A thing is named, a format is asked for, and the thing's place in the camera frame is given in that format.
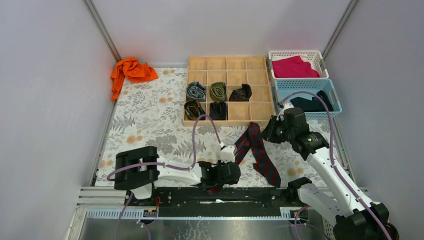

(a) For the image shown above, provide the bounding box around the orange cloth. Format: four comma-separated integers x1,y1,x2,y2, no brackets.
110,57,159,101

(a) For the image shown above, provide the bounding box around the blue plastic basket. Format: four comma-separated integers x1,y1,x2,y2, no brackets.
273,78,342,117

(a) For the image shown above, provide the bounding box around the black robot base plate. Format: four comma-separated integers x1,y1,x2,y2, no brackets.
124,187,304,212

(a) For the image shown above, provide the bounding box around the dark green tie in basket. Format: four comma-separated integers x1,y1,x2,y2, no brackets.
290,90,334,112

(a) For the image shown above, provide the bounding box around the perforated metal cable rail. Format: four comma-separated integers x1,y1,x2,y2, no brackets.
86,206,297,220

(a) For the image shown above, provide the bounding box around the dark brown patterned rolled tie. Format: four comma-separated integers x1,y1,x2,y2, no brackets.
228,83,252,102

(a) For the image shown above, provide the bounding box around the grey blue rolled tie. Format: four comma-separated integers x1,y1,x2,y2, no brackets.
186,81,207,102

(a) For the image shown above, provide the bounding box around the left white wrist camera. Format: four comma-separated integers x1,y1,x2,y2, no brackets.
219,142,237,163

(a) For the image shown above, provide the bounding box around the olive green rolled tie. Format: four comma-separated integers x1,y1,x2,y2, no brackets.
209,81,227,102

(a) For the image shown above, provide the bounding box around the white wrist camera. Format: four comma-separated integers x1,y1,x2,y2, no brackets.
276,101,294,121
219,142,237,163

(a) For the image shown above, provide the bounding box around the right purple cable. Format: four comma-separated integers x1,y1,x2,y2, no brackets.
279,91,392,240

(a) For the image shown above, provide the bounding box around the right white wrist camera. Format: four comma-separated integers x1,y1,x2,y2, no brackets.
276,101,294,121

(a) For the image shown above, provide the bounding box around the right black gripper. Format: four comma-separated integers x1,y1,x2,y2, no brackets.
258,115,295,144

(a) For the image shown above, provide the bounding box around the white plastic basket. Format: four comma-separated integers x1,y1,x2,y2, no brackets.
268,50,329,79

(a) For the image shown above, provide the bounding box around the wooden compartment tray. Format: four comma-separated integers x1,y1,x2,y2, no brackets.
182,55,275,127

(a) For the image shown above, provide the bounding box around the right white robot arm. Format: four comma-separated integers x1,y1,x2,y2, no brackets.
262,107,393,240

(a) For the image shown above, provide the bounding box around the magenta cloth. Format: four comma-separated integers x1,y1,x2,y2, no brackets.
271,55,320,78

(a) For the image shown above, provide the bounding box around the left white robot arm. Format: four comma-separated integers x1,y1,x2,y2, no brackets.
106,145,241,206

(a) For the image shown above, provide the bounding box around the red navy striped tie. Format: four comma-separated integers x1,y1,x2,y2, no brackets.
207,122,282,196

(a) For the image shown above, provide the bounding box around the brown black rolled tie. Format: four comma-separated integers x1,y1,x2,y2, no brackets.
184,99,206,121

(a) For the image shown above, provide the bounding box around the floral table mat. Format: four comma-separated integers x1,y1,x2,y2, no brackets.
94,67,327,188

